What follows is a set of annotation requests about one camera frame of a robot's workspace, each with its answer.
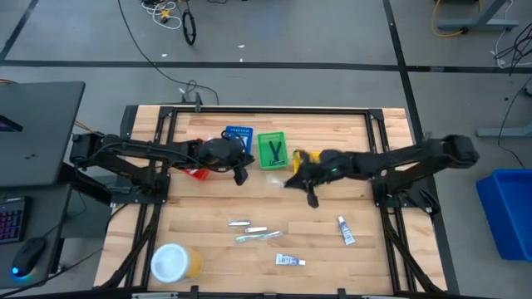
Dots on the black aluminium table frame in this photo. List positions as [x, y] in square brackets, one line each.
[270, 110]

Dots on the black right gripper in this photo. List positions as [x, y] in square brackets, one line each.
[318, 168]

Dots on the black clamp post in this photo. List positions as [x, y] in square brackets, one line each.
[197, 101]

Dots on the black table corner bracket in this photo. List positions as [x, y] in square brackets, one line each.
[128, 120]

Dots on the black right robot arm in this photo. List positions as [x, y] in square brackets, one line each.
[399, 160]

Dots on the black backlit keyboard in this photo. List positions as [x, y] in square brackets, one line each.
[11, 220]

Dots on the black low desk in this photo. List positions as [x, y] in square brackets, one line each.
[45, 220]

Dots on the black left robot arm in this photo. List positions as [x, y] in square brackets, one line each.
[137, 147]

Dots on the black computer mouse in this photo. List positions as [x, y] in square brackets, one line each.
[28, 254]

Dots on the dark grey desk panel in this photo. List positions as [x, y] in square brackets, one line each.
[41, 124]

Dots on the grey floor bar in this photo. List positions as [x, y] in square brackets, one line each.
[503, 132]

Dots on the blue plastic basket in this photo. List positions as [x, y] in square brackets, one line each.
[239, 130]

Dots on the grey desk leg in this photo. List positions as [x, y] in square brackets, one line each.
[478, 25]

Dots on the small white sachet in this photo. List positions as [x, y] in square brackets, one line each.
[239, 223]
[256, 229]
[275, 180]

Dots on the red plastic basket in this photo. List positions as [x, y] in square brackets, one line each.
[198, 173]

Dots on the green toothbrush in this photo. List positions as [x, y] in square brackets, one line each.
[257, 236]

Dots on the dark monitor corner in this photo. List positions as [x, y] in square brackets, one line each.
[9, 124]

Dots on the yellow cup with white lid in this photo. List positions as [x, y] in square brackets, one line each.
[171, 262]

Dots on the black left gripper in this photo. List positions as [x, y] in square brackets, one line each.
[234, 155]

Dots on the large blue plastic bin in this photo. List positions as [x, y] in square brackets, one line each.
[509, 212]

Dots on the yellow plastic basket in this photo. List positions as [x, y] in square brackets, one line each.
[295, 162]

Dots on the green plastic basket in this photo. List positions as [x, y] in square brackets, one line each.
[264, 160]

